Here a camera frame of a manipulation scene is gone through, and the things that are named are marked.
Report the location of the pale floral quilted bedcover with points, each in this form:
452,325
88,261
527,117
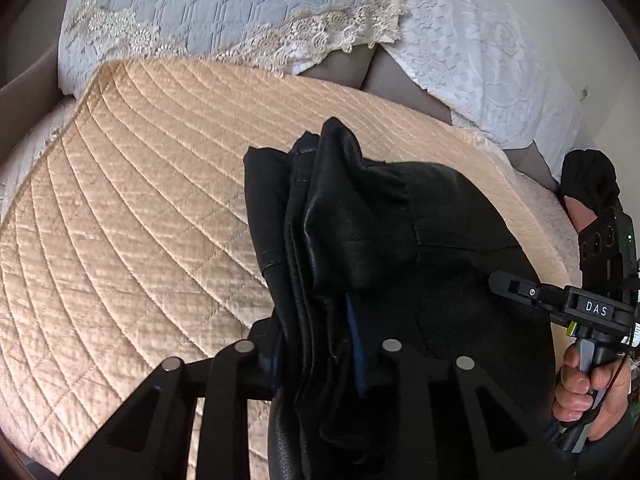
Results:
33,144

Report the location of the blue quilted lace pillow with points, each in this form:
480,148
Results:
281,36

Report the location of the black jacket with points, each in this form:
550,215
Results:
413,245

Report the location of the person's right hand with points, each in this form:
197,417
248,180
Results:
572,395

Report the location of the grey upholstered headboard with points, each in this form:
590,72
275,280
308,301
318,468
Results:
374,71

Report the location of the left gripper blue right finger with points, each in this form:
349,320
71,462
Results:
357,348

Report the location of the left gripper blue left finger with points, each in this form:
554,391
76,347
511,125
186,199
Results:
275,349

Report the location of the white embossed pillow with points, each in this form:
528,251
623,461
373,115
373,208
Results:
480,59

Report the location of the beige quilted bedspread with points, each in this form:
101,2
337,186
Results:
128,242

